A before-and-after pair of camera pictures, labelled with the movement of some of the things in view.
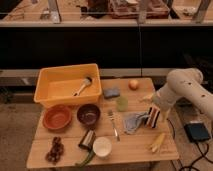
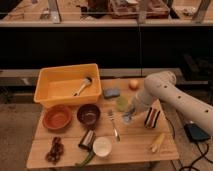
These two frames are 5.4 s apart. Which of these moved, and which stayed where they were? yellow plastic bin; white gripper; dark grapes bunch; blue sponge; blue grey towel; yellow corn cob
Moved: blue grey towel; white gripper
Stayed: yellow plastic bin; yellow corn cob; dark grapes bunch; blue sponge
